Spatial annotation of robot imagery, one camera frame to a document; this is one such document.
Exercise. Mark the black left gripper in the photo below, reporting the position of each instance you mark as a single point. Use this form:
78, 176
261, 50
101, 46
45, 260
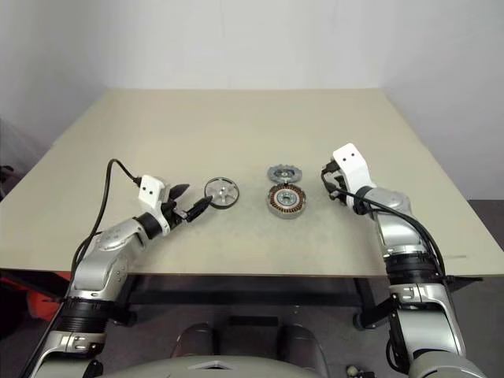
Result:
175, 214

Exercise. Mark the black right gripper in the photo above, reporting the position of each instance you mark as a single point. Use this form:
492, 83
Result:
338, 180

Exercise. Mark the silver spoked rotor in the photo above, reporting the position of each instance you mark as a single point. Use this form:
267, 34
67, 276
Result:
222, 193

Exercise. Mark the grey toothed motor lid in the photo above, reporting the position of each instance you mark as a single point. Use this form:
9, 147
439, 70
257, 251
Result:
283, 173

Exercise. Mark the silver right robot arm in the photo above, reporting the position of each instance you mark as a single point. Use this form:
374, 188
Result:
397, 236

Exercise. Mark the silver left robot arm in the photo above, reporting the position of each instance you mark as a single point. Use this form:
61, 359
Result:
106, 252

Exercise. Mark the round silver motor housing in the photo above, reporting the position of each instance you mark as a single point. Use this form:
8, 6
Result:
286, 199

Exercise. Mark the dark rounded shape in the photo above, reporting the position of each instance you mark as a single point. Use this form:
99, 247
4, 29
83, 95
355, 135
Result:
301, 342
195, 338

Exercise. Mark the black table caster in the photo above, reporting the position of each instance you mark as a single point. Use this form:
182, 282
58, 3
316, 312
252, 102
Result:
360, 319

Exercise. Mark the grey robot torso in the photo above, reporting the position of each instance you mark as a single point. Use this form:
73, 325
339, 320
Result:
212, 364

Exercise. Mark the red object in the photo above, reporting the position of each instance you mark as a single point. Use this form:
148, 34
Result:
39, 299

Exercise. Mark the small white round object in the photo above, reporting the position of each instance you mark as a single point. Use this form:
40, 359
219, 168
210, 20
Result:
351, 370

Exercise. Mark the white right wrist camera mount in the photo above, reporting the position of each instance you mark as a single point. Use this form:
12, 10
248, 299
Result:
350, 161

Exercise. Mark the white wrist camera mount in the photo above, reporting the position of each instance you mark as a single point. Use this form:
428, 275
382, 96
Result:
151, 191
350, 161

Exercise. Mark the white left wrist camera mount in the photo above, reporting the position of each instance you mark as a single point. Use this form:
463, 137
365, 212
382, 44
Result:
151, 191

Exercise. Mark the black table frame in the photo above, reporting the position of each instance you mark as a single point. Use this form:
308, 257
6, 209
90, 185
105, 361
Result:
236, 293

